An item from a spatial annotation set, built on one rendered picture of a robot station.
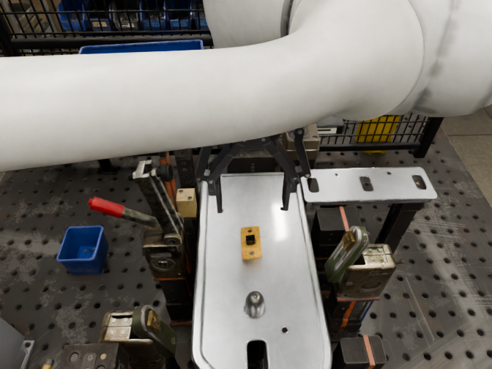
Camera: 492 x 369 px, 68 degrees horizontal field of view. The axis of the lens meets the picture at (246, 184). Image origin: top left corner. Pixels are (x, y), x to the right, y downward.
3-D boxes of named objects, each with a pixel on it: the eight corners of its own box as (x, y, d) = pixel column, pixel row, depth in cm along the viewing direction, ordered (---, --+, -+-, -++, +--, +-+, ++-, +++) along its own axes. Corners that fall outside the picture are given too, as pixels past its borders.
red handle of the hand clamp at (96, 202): (179, 236, 64) (87, 207, 57) (173, 242, 65) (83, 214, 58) (181, 217, 67) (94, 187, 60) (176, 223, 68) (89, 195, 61)
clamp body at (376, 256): (363, 350, 86) (413, 277, 61) (314, 351, 86) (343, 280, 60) (354, 312, 92) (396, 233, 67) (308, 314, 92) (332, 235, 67)
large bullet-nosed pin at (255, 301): (263, 321, 62) (266, 304, 57) (245, 321, 62) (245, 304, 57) (263, 303, 64) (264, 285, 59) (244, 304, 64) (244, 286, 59)
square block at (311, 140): (303, 233, 109) (321, 140, 82) (276, 233, 108) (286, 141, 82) (299, 211, 114) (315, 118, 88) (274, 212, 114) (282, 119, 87)
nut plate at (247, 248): (262, 257, 66) (261, 252, 65) (241, 260, 66) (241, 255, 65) (259, 226, 73) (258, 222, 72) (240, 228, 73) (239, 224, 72)
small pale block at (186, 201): (208, 290, 96) (193, 200, 69) (195, 291, 96) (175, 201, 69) (209, 278, 99) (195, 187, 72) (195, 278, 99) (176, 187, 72)
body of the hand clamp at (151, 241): (197, 324, 90) (178, 246, 64) (169, 326, 90) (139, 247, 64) (198, 302, 94) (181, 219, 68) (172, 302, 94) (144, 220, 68)
